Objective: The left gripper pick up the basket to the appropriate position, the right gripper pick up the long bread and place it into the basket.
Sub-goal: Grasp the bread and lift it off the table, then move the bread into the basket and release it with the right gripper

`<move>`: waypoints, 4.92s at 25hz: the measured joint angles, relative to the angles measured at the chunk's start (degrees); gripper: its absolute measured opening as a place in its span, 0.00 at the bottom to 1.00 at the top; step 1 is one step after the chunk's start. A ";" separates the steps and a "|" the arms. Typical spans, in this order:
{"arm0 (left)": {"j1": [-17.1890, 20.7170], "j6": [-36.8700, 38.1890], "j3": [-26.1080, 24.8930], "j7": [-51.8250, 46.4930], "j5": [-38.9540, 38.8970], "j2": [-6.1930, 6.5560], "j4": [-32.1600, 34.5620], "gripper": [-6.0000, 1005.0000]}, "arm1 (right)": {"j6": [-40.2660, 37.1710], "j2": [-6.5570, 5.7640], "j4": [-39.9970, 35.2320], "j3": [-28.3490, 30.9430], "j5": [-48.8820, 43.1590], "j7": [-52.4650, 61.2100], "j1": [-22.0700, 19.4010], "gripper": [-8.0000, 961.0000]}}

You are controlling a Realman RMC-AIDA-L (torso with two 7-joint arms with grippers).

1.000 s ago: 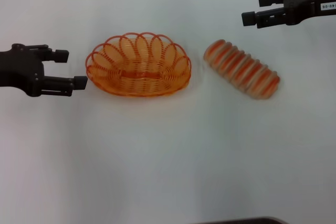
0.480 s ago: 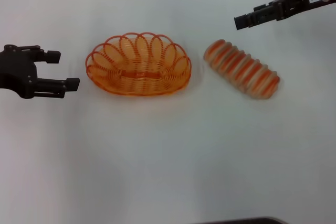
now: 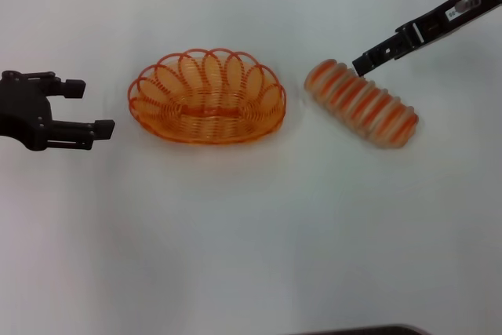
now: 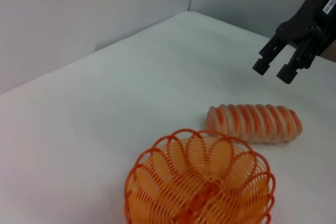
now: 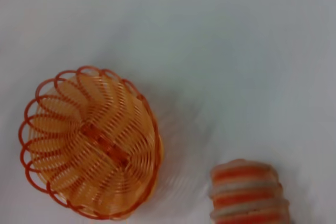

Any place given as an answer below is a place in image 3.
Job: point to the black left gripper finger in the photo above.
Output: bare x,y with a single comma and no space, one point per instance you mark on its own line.
72,89
78,133

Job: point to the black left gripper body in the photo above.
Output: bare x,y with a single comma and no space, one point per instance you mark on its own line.
23,111

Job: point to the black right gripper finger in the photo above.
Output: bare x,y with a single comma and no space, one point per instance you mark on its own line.
384,52

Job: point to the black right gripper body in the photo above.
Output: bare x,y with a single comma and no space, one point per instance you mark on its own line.
459,9

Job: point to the orange striped bread loaf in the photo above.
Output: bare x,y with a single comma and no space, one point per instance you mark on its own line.
361,103

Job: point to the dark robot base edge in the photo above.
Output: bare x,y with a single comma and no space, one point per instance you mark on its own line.
364,330

